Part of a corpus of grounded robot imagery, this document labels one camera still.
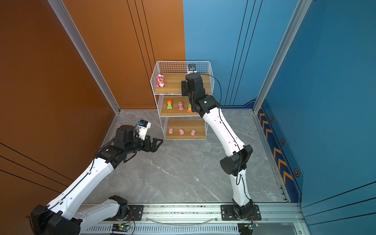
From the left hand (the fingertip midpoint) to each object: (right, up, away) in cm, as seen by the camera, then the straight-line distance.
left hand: (156, 137), depth 77 cm
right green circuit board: (+48, -42, -7) cm, 64 cm away
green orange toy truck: (+17, +16, +6) cm, 24 cm away
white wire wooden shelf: (+8, +10, +35) cm, 37 cm away
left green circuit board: (-15, -43, -6) cm, 46 cm away
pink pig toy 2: (+11, +1, +26) cm, 28 cm away
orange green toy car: (+5, +19, +10) cm, 22 cm away
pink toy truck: (+12, +18, +9) cm, 23 cm away
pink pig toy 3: (+19, +1, +25) cm, 32 cm away
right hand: (+17, +30, -2) cm, 34 cm away
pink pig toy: (+3, +2, +26) cm, 26 cm away
